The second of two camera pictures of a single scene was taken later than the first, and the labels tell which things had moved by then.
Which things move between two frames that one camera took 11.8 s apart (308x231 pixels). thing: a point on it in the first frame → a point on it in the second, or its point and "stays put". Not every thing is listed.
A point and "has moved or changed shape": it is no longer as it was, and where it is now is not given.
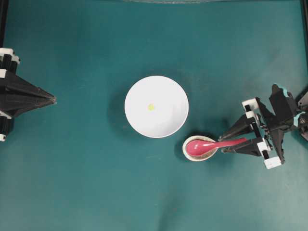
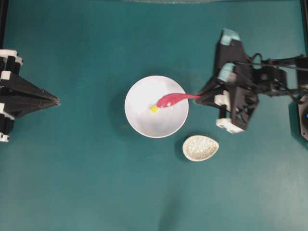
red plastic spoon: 202,147 → 170,99
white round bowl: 156,107 stays put
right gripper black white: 269,123 → 241,91
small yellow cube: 151,107 has moved or changed shape
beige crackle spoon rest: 201,157 stays put
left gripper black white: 13,88 stays put
